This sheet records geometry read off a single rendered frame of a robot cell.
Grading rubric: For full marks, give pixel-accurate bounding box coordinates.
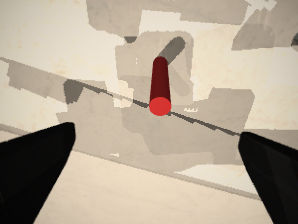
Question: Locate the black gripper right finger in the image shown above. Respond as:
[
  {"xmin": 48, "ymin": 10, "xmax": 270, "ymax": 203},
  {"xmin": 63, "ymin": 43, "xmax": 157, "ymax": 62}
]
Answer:
[{"xmin": 238, "ymin": 132, "xmax": 298, "ymax": 224}]

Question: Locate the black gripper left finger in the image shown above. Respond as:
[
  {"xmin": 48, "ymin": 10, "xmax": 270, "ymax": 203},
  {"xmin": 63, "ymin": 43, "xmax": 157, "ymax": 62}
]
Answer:
[{"xmin": 0, "ymin": 122, "xmax": 76, "ymax": 224}]

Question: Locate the red peg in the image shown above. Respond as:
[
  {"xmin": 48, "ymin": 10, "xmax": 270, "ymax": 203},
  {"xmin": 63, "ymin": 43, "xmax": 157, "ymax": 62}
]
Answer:
[{"xmin": 149, "ymin": 56, "xmax": 171, "ymax": 116}]

